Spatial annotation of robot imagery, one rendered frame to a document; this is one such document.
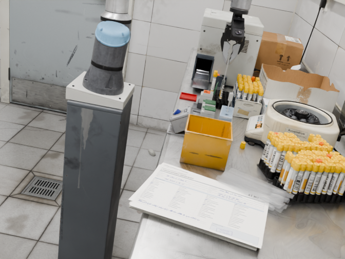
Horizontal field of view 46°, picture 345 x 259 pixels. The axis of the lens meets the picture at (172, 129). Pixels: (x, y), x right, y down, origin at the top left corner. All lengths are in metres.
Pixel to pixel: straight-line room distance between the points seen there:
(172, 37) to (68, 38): 0.82
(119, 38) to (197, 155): 0.52
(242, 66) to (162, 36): 1.43
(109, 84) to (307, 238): 0.85
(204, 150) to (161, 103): 2.27
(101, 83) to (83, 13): 1.87
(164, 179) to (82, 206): 0.69
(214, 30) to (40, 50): 1.91
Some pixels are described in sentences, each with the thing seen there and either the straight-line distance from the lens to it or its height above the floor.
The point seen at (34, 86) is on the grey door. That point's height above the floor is 0.20.
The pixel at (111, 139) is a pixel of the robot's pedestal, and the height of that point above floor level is 0.76.
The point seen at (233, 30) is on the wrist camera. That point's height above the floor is 1.19.
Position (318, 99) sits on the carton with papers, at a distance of 1.68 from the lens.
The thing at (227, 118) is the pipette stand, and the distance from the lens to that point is 1.27.
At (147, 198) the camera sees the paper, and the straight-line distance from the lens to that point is 0.95.
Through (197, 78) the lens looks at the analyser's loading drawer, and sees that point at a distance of 1.80.
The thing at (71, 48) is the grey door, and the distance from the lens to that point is 3.37.
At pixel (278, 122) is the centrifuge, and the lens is 1.31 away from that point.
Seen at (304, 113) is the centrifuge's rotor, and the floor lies 1.00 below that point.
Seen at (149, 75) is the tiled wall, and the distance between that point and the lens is 3.32.
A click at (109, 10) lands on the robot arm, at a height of 1.18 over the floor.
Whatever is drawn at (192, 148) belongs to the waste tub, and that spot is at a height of 0.93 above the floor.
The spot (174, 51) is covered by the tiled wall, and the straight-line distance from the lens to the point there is 3.25.
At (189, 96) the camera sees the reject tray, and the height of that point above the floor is 0.88.
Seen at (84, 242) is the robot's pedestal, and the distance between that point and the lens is 1.77.
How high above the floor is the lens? 1.42
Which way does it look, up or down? 24 degrees down
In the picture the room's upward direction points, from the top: 10 degrees clockwise
